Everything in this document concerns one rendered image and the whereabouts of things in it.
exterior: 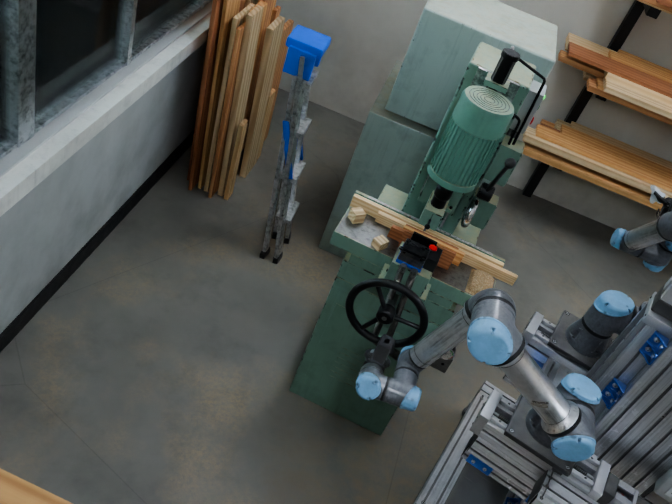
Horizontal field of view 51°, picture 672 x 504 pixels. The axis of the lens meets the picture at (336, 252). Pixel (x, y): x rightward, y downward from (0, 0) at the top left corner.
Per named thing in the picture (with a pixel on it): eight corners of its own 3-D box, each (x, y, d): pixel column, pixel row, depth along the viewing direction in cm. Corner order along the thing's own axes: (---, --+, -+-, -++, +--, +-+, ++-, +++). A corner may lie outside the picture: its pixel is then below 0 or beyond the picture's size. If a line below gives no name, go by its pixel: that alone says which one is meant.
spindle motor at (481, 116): (421, 178, 234) (458, 98, 214) (432, 155, 247) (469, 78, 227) (469, 201, 232) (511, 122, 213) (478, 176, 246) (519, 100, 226)
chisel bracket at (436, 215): (415, 226, 249) (424, 208, 244) (424, 206, 260) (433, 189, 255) (434, 235, 249) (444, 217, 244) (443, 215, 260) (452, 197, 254)
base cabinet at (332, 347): (286, 390, 304) (333, 276, 259) (331, 308, 349) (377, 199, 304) (381, 437, 301) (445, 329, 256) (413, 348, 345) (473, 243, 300)
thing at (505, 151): (483, 178, 255) (501, 144, 245) (487, 166, 262) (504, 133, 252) (504, 187, 254) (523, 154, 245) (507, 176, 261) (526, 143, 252)
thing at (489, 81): (476, 97, 232) (498, 51, 221) (480, 88, 238) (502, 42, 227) (498, 107, 231) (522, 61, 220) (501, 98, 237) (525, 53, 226)
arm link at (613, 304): (583, 306, 256) (602, 280, 247) (617, 321, 255) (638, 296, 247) (583, 328, 246) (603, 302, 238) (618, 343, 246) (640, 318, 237)
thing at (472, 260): (374, 221, 259) (377, 213, 257) (375, 218, 261) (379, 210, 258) (512, 286, 255) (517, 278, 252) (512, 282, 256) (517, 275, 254)
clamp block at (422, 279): (381, 280, 241) (390, 261, 235) (392, 258, 251) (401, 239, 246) (421, 298, 240) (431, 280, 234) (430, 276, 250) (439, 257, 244)
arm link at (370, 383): (377, 406, 206) (350, 396, 207) (380, 394, 217) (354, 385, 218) (386, 382, 205) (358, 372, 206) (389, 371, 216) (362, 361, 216)
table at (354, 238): (319, 257, 244) (324, 245, 241) (346, 213, 268) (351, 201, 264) (479, 333, 240) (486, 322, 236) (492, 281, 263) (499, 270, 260)
